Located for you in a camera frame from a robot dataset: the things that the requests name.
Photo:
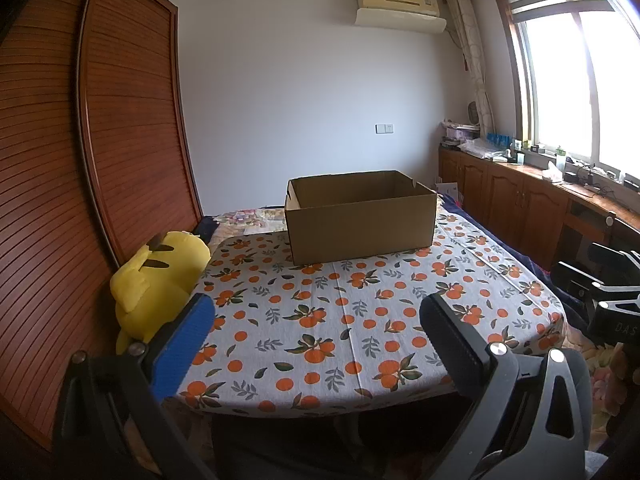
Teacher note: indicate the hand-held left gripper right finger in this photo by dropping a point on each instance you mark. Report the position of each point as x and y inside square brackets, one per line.
[450, 345]

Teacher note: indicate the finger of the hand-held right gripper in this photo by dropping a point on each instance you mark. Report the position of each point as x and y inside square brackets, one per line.
[617, 256]
[577, 282]

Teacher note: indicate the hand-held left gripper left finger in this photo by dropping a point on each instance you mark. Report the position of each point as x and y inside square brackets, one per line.
[177, 350]

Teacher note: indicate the brown cardboard box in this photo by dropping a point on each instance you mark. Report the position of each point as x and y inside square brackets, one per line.
[360, 235]

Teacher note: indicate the yellow plush toy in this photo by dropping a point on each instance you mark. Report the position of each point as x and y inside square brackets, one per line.
[150, 280]

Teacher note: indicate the orange-print tablecloth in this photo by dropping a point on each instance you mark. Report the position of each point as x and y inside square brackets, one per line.
[350, 320]

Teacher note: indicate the white tissue box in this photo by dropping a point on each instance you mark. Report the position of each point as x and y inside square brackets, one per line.
[552, 172]

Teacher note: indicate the long wooden cabinet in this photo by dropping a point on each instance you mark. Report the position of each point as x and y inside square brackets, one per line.
[505, 200]

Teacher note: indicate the green capped bottle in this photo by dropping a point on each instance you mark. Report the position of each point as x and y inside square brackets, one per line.
[561, 159]

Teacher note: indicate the white paper bag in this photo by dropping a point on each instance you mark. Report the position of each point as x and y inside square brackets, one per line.
[448, 192]

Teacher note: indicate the row of blue bottles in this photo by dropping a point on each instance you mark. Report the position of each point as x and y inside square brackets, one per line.
[497, 140]

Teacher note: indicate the clear plastic bag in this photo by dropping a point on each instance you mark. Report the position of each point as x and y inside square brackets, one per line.
[480, 150]

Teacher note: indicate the wooden framed window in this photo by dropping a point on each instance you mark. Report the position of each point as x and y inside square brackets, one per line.
[565, 80]

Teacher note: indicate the stack of pale boxes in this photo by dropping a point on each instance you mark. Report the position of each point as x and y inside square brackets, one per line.
[460, 134]

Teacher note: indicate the patterned white curtain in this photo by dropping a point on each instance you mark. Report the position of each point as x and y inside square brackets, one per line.
[472, 60]

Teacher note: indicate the wooden slatted wardrobe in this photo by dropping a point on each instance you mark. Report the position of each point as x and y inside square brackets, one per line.
[125, 110]

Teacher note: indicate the white wall switch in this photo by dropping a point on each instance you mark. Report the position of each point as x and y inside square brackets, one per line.
[384, 128]

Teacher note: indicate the white wall air conditioner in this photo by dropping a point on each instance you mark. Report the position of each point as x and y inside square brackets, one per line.
[400, 10]

